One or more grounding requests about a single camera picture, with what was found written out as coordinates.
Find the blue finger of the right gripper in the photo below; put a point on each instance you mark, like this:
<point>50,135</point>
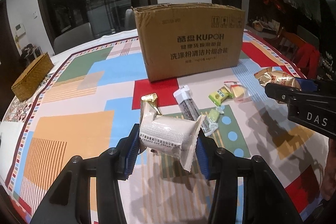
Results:
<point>307,85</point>
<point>287,94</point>

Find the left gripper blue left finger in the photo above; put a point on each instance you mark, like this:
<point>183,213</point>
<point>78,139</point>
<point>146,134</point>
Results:
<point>131,150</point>

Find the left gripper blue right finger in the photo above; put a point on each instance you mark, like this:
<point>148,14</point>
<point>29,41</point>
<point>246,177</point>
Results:
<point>204,153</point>

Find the gold brown snack packet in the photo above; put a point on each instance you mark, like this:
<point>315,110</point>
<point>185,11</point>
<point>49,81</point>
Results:
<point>268,75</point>

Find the white beige snack bag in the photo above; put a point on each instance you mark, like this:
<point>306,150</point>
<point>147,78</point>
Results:
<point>173,136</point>

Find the pale green candy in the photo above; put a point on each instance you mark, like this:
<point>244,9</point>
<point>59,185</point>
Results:
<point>214,114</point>

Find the grey white snack bar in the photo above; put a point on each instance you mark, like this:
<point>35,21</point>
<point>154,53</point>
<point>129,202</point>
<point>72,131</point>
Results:
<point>191,112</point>

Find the small gold candy packet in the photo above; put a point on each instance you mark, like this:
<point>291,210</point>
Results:
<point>152,100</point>

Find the red wooden chair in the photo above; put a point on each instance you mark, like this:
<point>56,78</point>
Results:
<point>305,56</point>

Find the clear red-edged cake packet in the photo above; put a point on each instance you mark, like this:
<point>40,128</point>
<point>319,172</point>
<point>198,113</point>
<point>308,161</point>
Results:
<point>238,92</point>

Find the green yellow candy packet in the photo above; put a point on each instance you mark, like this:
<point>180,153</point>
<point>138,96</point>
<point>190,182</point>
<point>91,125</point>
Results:
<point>219,96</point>

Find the colourful patterned tablecloth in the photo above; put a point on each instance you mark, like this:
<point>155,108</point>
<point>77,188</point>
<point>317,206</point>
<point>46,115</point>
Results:
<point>96,92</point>

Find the brown cardboard box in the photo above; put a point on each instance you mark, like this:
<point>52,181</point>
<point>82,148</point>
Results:
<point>178,40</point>

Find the grey chair left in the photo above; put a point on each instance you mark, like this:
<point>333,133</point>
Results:
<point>75,37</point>

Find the grey chair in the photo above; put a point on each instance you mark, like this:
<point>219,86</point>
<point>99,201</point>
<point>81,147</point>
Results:
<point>75,37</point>
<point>129,20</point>

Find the grey chair centre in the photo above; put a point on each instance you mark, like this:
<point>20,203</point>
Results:
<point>129,20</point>

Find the white wall intercom panel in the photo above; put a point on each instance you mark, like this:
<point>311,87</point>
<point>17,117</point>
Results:
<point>20,30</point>

